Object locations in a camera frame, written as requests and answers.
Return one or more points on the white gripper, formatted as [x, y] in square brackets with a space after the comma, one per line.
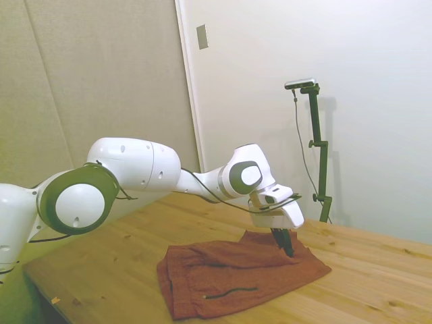
[280, 221]

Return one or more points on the rust orange shorts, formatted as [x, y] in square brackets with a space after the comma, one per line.
[236, 270]

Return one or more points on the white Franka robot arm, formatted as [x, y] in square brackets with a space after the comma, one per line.
[135, 165]

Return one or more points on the small tan paper scrap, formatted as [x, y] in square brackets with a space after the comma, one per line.
[55, 300]

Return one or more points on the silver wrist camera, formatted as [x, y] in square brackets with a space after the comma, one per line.
[256, 204]

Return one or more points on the dark green camera stand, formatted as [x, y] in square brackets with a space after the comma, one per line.
[324, 168]

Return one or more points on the silver camera on stand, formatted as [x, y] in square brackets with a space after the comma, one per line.
[300, 83]

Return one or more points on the white door frame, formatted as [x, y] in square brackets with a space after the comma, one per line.
[184, 50]

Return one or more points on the grey wall plate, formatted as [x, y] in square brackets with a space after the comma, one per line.
[202, 37]

